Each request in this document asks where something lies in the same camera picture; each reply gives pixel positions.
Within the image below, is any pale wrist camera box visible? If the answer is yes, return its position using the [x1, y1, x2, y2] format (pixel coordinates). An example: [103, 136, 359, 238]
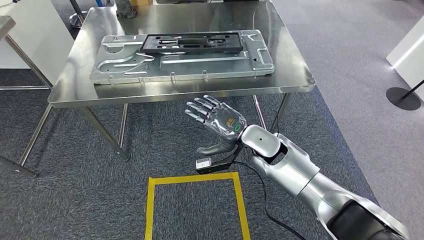
[195, 157, 234, 175]

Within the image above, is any black camera cable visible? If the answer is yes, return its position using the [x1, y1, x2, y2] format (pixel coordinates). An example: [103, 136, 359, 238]
[231, 161, 307, 240]

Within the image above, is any yellow floor tape square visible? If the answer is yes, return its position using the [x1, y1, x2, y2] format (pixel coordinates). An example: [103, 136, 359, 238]
[144, 172, 251, 240]

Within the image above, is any stainless steel workbench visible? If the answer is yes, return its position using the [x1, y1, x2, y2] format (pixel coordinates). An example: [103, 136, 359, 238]
[18, 0, 317, 167]

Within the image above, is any grooved aluminium plate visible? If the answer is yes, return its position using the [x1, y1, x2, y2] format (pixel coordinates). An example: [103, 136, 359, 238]
[89, 29, 276, 85]

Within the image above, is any white counter block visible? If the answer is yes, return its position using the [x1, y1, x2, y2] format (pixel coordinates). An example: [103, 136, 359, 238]
[385, 14, 424, 102]

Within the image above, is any black stanchion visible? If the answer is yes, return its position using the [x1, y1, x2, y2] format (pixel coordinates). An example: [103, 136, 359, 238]
[385, 78, 424, 112]

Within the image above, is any white partition panel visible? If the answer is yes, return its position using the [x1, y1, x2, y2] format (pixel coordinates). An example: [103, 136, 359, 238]
[0, 0, 75, 86]

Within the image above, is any chrome stanchion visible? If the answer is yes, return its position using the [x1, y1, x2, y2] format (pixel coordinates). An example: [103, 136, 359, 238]
[67, 0, 89, 29]

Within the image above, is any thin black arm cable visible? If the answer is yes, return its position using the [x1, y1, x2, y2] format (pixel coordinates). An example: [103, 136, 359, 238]
[272, 109, 281, 137]

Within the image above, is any grey corrugated hose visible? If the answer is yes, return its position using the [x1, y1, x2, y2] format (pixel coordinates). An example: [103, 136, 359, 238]
[114, 0, 138, 19]

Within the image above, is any stainless steel table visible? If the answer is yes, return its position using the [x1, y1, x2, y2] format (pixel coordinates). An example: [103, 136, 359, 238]
[0, 15, 54, 178]

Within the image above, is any black plastic plate holder part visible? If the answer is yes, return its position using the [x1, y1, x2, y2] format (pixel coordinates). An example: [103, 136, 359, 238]
[140, 31, 244, 56]

